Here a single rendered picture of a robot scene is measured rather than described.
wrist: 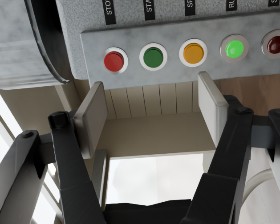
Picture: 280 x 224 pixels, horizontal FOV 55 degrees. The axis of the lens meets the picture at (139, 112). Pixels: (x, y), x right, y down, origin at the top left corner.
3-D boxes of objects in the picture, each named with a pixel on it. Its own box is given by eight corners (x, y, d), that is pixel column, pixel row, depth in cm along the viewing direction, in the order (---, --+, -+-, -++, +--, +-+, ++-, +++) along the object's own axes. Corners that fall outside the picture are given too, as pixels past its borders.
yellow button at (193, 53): (202, 41, 34) (182, 43, 34) (204, 42, 33) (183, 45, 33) (203, 61, 35) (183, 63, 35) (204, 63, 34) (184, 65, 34)
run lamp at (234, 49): (242, 37, 34) (222, 39, 34) (245, 39, 33) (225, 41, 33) (241, 55, 35) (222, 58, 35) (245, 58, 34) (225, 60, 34)
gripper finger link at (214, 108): (216, 105, 15) (229, 104, 15) (197, 71, 22) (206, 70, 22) (216, 150, 17) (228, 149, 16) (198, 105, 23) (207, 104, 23)
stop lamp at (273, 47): (284, 32, 34) (264, 34, 34) (289, 34, 32) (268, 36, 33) (282, 51, 35) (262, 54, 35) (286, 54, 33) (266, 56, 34)
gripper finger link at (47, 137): (72, 166, 15) (22, 169, 16) (90, 125, 20) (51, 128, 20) (66, 143, 15) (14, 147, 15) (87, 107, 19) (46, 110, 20)
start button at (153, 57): (162, 45, 35) (142, 47, 35) (162, 46, 34) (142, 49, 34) (164, 65, 36) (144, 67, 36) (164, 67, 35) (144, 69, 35)
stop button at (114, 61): (123, 49, 35) (103, 51, 35) (122, 51, 34) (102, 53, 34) (125, 69, 36) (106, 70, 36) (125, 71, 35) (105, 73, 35)
